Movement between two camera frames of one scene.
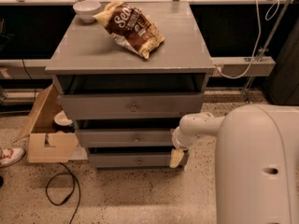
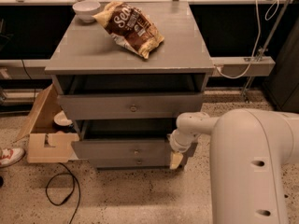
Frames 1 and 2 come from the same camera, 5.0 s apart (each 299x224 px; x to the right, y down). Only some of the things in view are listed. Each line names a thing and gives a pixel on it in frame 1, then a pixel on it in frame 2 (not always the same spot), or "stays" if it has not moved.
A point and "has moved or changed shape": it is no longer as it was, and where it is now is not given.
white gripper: x=180 y=144 stays
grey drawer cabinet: x=126 y=108 stays
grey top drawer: x=134 y=106 stays
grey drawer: x=125 y=137 has moved or changed shape
